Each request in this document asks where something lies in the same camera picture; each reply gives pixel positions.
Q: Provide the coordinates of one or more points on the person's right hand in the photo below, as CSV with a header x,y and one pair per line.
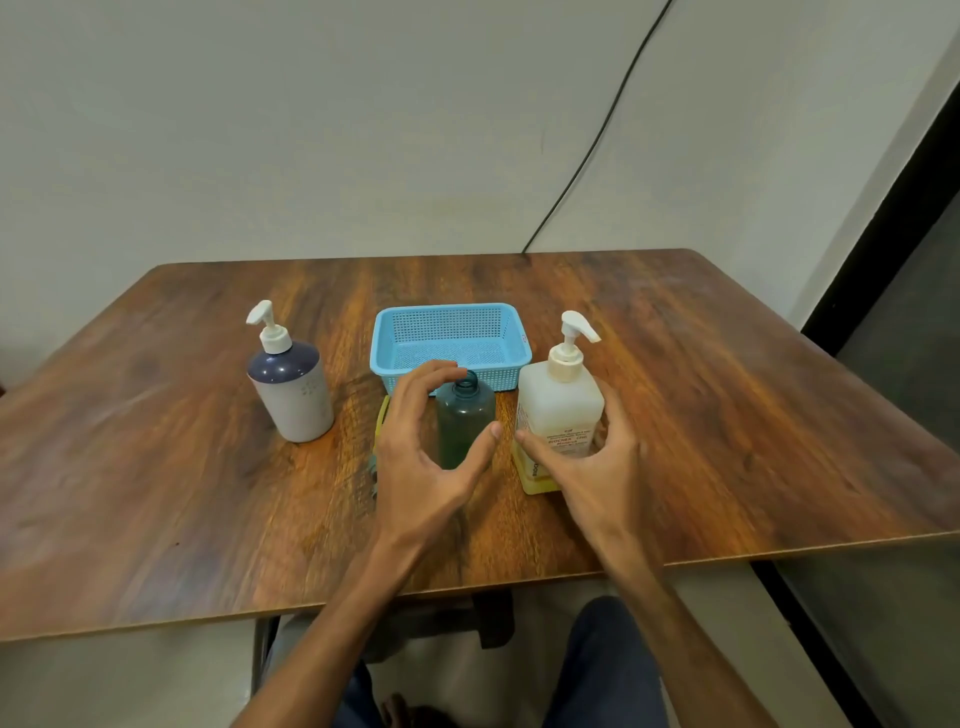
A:
x,y
607,502

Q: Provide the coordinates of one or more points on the person's left hand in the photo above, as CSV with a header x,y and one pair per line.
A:
x,y
409,480

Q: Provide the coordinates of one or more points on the person's left thumb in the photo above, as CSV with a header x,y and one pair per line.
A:
x,y
480,454

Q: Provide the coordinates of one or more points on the person's right thumb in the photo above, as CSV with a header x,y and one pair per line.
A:
x,y
541,451

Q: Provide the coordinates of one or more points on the person's right forearm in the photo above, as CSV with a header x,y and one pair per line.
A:
x,y
675,637

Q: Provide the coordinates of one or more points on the person's left forearm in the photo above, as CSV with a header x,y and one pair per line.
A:
x,y
330,637

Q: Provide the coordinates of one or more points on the dark green open bottle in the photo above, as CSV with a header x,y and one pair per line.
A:
x,y
466,420

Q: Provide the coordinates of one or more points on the clear yellow pump bottle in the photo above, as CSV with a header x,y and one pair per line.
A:
x,y
559,405

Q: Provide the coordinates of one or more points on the blue plastic mesh basket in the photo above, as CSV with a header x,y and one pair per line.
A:
x,y
480,352

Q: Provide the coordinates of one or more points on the yellow green sponge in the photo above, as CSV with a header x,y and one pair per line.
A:
x,y
382,420

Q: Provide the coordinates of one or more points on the white navy pump bottle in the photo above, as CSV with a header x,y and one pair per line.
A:
x,y
296,401

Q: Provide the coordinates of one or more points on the person's right leg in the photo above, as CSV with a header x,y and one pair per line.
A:
x,y
611,667

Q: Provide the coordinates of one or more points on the dark table frame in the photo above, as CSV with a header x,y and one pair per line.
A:
x,y
480,619

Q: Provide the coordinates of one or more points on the black door frame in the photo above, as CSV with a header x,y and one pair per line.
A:
x,y
885,247

